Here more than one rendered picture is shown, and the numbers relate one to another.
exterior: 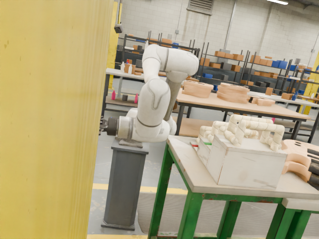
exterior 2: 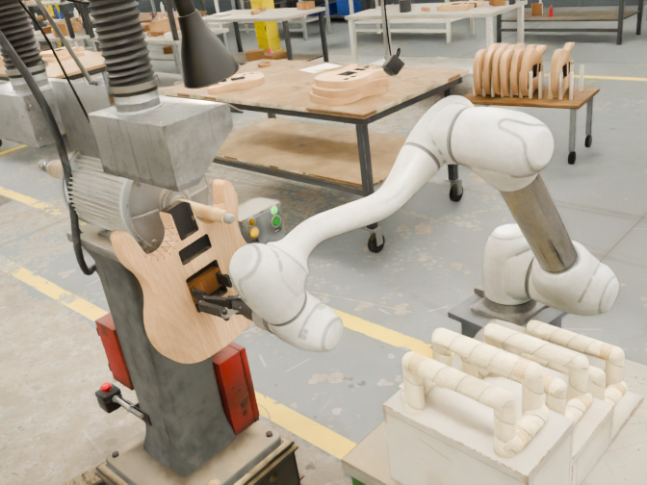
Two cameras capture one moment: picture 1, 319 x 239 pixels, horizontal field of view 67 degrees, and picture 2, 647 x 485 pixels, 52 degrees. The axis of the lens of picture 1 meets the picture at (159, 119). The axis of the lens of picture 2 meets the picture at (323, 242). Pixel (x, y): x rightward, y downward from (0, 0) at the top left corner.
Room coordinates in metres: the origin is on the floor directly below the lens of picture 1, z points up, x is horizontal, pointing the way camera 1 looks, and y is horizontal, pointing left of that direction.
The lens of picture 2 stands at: (0.37, -1.01, 1.84)
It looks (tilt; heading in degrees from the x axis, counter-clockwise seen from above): 26 degrees down; 58
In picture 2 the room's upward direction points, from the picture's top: 8 degrees counter-clockwise
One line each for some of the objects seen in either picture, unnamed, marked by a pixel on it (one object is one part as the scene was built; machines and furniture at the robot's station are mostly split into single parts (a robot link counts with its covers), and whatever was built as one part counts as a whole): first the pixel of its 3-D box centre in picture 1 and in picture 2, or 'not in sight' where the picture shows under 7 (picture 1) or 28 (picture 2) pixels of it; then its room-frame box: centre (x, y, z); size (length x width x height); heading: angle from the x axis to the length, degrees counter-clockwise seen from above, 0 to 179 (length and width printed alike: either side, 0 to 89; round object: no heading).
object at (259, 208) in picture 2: not in sight; (237, 245); (1.12, 0.71, 0.99); 0.24 x 0.21 x 0.26; 102
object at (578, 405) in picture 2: not in sight; (572, 411); (1.16, -0.47, 1.04); 0.11 x 0.03 x 0.03; 11
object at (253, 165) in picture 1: (244, 161); (476, 451); (0.99, -0.40, 1.02); 0.27 x 0.15 x 0.17; 101
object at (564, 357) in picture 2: (231, 126); (533, 346); (1.18, -0.37, 1.12); 0.20 x 0.03 x 0.03; 100
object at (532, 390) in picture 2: (266, 133); (532, 396); (1.04, -0.48, 1.15); 0.03 x 0.03 x 0.09
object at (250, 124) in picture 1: (261, 126); (455, 380); (0.94, -0.41, 1.20); 0.20 x 0.03 x 0.03; 100
